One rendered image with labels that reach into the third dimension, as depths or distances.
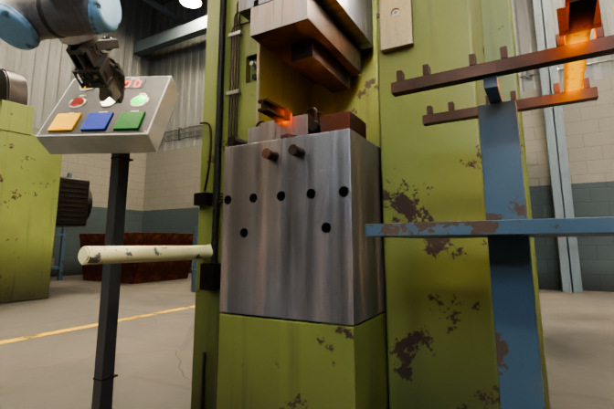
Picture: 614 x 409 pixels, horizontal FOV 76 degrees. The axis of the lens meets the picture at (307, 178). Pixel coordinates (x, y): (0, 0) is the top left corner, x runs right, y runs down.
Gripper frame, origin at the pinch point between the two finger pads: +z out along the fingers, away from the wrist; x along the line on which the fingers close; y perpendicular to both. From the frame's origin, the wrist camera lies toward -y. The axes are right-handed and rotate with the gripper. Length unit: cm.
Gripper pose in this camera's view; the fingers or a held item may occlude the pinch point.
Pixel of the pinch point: (119, 97)
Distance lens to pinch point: 125.4
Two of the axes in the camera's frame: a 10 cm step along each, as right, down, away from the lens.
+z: 0.6, 6.3, 7.7
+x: 10.0, -0.1, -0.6
